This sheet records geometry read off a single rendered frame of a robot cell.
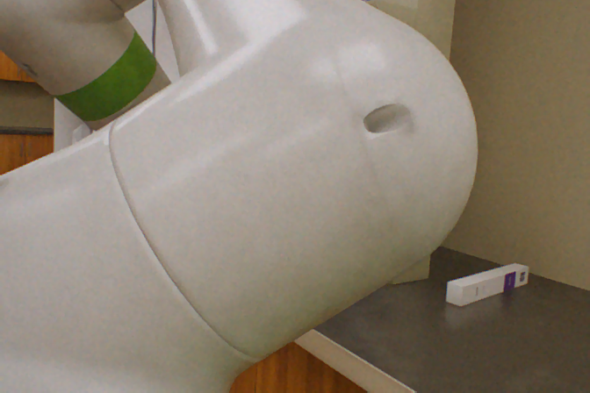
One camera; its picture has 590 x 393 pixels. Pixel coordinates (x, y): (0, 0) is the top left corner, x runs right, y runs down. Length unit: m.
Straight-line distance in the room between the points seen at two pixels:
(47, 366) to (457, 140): 0.17
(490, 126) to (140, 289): 1.39
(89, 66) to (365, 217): 0.44
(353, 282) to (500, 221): 1.31
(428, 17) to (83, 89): 0.76
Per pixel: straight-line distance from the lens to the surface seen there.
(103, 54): 0.60
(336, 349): 0.87
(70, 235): 0.22
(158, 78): 0.65
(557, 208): 1.44
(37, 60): 0.60
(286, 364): 1.05
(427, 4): 1.18
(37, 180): 0.24
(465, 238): 1.59
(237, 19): 0.25
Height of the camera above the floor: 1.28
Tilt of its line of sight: 6 degrees down
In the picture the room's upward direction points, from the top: 4 degrees clockwise
